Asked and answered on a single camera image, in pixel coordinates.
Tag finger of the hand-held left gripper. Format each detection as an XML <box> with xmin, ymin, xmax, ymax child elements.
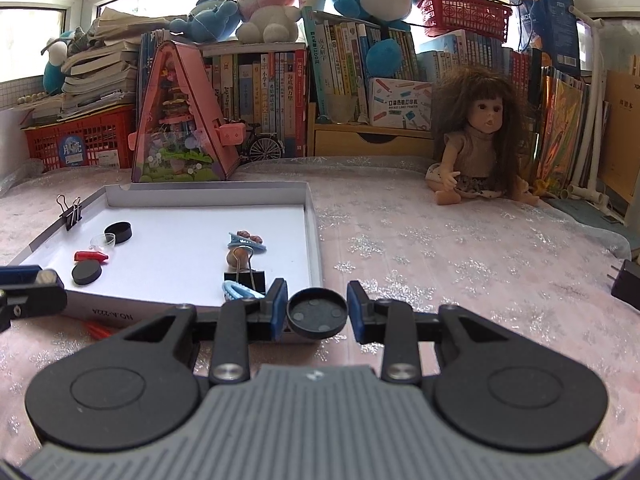
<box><xmin>0</xmin><ymin>284</ymin><xmax>67</xmax><ymax>333</ymax></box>
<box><xmin>0</xmin><ymin>264</ymin><xmax>58</xmax><ymax>288</ymax></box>

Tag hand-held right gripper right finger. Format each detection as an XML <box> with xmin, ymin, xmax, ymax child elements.
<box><xmin>346</xmin><ymin>280</ymin><xmax>506</xmax><ymax>386</ymax></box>

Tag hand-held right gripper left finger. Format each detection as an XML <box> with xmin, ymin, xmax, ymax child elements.
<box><xmin>120</xmin><ymin>277</ymin><xmax>290</xmax><ymax>386</ymax></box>

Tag black hollow round cap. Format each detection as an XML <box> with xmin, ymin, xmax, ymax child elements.
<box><xmin>286</xmin><ymin>287</ymin><xmax>348</xmax><ymax>338</ymax></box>

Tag light blue hair clip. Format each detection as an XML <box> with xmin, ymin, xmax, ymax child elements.
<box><xmin>221</xmin><ymin>281</ymin><xmax>265</xmax><ymax>301</ymax></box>

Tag black round disc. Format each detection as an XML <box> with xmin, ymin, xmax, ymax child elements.
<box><xmin>71</xmin><ymin>261</ymin><xmax>103</xmax><ymax>287</ymax></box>
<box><xmin>104</xmin><ymin>221</ymin><xmax>134</xmax><ymax>246</ymax></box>

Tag white cardboard box lid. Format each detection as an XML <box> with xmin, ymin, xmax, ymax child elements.
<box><xmin>7</xmin><ymin>180</ymin><xmax>325</xmax><ymax>345</ymax></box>

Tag large black binder clip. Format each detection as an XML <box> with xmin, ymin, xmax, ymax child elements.
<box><xmin>223</xmin><ymin>245</ymin><xmax>266</xmax><ymax>298</ymax></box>

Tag orange plastic piece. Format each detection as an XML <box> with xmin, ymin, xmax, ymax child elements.
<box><xmin>80</xmin><ymin>320</ymin><xmax>121</xmax><ymax>340</ymax></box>

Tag small black binder clip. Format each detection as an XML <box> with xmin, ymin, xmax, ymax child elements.
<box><xmin>56</xmin><ymin>194</ymin><xmax>83</xmax><ymax>231</ymax></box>

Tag clear plastic wrap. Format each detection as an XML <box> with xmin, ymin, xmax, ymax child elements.
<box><xmin>0</xmin><ymin>157</ymin><xmax>46</xmax><ymax>196</ymax></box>

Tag white paper sheet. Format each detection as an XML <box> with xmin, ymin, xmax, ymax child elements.
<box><xmin>0</xmin><ymin>107</ymin><xmax>31</xmax><ymax>161</ymax></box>

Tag miniature black bicycle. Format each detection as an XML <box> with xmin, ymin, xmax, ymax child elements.
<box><xmin>240</xmin><ymin>122</ymin><xmax>286</xmax><ymax>163</ymax></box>

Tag red basket with round label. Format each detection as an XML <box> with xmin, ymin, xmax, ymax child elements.
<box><xmin>21</xmin><ymin>105</ymin><xmax>137</xmax><ymax>173</ymax></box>

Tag wooden drawer organizer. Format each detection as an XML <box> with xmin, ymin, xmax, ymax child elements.
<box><xmin>306</xmin><ymin>102</ymin><xmax>436</xmax><ymax>158</ymax></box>

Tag pink triangular toy house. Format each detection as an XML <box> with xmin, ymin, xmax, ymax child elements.
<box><xmin>128</xmin><ymin>40</ymin><xmax>246</xmax><ymax>183</ymax></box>

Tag doll with brown hair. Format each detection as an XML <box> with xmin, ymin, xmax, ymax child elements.
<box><xmin>425</xmin><ymin>66</ymin><xmax>543</xmax><ymax>207</ymax></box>

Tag translucent plastic container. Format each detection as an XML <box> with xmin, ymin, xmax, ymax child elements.
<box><xmin>325</xmin><ymin>95</ymin><xmax>363</xmax><ymax>123</ymax></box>

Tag blue and white plush toy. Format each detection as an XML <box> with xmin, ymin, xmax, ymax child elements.
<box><xmin>42</xmin><ymin>30</ymin><xmax>76</xmax><ymax>96</ymax></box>

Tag white printed carton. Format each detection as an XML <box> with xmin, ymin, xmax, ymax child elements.
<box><xmin>367</xmin><ymin>77</ymin><xmax>433</xmax><ymax>132</ymax></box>

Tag row of shelf books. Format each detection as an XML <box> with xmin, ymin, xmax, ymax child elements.
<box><xmin>202</xmin><ymin>45</ymin><xmax>308</xmax><ymax>158</ymax></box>

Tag stack of worn books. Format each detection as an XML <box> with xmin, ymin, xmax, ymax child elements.
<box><xmin>10</xmin><ymin>5</ymin><xmax>173</xmax><ymax>121</ymax></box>

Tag grey toy figure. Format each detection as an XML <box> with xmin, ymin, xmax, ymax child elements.
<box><xmin>67</xmin><ymin>27</ymin><xmax>96</xmax><ymax>54</ymax></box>

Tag row of thin magazines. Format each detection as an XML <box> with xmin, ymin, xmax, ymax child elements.
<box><xmin>139</xmin><ymin>30</ymin><xmax>166</xmax><ymax>111</ymax></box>

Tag row of blue spine books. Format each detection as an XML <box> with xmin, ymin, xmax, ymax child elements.
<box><xmin>302</xmin><ymin>7</ymin><xmax>418</xmax><ymax>123</ymax></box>

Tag black power adapter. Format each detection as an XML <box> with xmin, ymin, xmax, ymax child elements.
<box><xmin>610</xmin><ymin>259</ymin><xmax>640</xmax><ymax>311</ymax></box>

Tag row of colourful picture books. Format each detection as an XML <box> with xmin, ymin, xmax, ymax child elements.
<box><xmin>537</xmin><ymin>65</ymin><xmax>593</xmax><ymax>196</ymax></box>

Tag row of pale blue books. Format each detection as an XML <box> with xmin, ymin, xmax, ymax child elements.
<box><xmin>417</xmin><ymin>30</ymin><xmax>533</xmax><ymax>91</ymax></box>

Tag blue plush elephant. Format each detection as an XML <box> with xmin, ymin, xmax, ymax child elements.
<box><xmin>170</xmin><ymin>0</ymin><xmax>243</xmax><ymax>43</ymax></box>

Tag white and pink plush bunny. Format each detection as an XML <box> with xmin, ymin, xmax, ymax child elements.
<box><xmin>235</xmin><ymin>0</ymin><xmax>303</xmax><ymax>43</ymax></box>

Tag small red plastic basket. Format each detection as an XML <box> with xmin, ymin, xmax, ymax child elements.
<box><xmin>416</xmin><ymin>0</ymin><xmax>513</xmax><ymax>43</ymax></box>

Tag brown cardboard envelope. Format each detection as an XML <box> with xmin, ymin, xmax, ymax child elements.
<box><xmin>597</xmin><ymin>70</ymin><xmax>640</xmax><ymax>203</ymax></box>

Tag dark blue carton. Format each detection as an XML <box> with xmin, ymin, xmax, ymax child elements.
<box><xmin>520</xmin><ymin>0</ymin><xmax>583</xmax><ymax>78</ymax></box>

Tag white pipe frame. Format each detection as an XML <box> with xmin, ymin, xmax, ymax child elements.
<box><xmin>567</xmin><ymin>10</ymin><xmax>626</xmax><ymax>221</ymax></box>

